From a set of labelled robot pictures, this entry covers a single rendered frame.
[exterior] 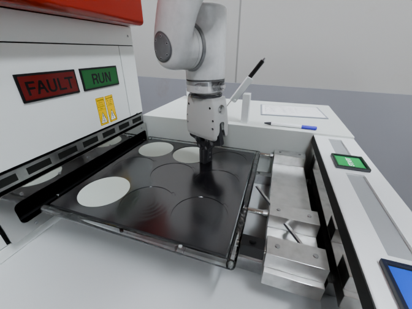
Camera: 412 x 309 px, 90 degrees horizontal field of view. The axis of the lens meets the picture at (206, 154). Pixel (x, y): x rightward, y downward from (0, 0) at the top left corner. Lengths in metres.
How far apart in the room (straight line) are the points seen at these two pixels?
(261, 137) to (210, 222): 0.33
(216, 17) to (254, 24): 1.50
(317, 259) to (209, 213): 0.17
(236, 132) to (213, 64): 0.25
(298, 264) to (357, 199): 0.13
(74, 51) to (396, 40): 1.76
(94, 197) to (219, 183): 0.26
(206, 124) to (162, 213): 0.21
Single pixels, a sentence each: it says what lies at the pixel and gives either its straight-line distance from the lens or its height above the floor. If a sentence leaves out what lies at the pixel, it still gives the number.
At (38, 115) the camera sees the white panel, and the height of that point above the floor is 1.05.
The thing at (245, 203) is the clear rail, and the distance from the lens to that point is 0.40.
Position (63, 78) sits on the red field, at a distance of 0.53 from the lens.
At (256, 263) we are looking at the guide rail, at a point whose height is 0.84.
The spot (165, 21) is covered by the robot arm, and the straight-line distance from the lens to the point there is 0.38.
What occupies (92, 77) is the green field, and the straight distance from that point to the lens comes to 0.58.
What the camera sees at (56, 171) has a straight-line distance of 0.53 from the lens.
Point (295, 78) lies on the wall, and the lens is 1.86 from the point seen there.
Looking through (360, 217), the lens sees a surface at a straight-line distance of 0.35.
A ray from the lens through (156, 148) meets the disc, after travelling 0.63.
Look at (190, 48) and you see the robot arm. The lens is 0.38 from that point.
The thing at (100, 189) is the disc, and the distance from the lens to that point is 0.49.
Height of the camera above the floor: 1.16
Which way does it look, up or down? 27 degrees down
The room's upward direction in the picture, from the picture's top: straight up
